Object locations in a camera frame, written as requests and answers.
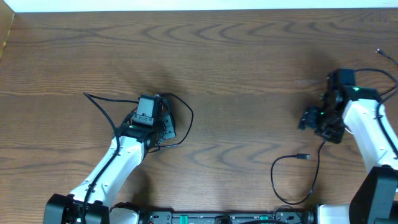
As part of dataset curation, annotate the black usb cable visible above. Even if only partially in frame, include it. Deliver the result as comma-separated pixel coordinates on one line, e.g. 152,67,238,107
270,49,398,206
147,92,195,154

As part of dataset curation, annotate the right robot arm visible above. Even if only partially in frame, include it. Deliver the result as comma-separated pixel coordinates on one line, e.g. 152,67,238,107
298,68,397,223

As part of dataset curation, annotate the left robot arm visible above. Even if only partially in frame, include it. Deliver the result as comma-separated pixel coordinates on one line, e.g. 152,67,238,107
44,95,175,223

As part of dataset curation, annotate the cardboard panel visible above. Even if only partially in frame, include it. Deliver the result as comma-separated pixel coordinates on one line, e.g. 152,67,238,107
0,0,15,58

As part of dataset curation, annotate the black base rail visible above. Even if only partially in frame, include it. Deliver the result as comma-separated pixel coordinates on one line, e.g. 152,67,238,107
108,202,321,224

